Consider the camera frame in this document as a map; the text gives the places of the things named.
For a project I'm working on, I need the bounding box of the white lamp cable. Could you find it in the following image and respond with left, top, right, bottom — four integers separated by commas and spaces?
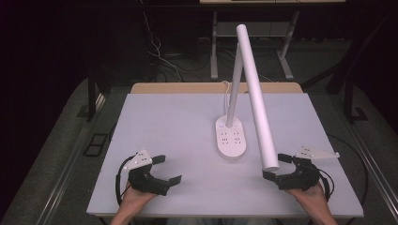
221, 80, 232, 117

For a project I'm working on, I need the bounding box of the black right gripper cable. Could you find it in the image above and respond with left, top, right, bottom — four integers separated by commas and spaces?
316, 133, 371, 208

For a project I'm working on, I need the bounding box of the grey metal desk frame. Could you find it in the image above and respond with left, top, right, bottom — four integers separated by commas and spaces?
209, 10, 300, 82

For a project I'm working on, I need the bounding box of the white desk lamp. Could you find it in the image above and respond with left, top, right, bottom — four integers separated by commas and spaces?
215, 23, 281, 173

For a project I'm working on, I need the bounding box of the metal floor rail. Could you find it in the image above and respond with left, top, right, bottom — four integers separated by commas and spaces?
36, 93, 108, 225
327, 93, 398, 221

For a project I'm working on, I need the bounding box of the black floor cable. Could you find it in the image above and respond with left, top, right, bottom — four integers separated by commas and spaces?
156, 51, 214, 83

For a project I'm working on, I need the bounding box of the wooden table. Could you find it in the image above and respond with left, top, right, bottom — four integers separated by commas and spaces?
130, 82, 304, 95

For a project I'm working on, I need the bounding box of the white floor cable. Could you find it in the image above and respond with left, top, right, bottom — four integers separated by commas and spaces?
142, 11, 184, 83

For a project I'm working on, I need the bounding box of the person's left hand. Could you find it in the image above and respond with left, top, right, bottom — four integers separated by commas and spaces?
119, 182, 158, 211

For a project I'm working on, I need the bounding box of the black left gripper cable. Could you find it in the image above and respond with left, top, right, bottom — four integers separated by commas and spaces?
115, 155, 136, 207

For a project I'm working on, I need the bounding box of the black metal stand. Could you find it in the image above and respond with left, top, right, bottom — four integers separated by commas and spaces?
343, 80, 370, 124
76, 69, 100, 124

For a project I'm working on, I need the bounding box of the white table cover board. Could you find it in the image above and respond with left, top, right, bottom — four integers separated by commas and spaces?
86, 92, 365, 219

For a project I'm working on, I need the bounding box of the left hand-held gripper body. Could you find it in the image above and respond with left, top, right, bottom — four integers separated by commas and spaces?
123, 148, 172, 197

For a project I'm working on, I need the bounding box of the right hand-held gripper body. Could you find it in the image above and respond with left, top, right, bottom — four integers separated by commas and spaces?
275, 145, 341, 192

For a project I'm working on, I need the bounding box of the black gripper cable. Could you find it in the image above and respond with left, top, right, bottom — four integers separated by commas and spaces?
115, 155, 136, 207
316, 133, 371, 208

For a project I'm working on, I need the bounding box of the person's right hand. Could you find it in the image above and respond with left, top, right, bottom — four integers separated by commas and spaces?
285, 183, 330, 214

